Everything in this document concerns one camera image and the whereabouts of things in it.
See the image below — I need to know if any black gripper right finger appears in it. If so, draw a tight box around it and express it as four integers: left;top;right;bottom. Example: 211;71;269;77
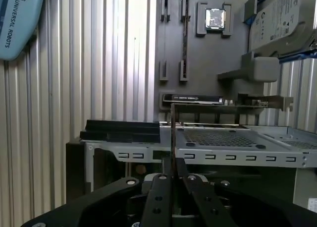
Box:
175;159;317;227

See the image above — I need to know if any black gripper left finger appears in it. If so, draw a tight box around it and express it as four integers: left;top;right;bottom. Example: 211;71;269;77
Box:
21;158;175;227

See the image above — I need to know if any black open PC case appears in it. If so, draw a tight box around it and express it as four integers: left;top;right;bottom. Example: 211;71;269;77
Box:
65;119;317;212

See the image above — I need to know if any grey parts rack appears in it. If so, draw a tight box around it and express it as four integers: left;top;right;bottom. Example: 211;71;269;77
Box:
155;0;282;122

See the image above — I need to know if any silver CPU chip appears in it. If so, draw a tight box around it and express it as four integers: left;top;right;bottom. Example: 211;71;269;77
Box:
205;8;227;29

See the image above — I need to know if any hard disk in blue carrier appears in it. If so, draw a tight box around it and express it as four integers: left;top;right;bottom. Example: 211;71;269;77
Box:
244;0;317;64

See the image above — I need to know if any graphics card with metal bracket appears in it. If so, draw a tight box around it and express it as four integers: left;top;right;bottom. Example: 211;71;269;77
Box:
162;93;294;112

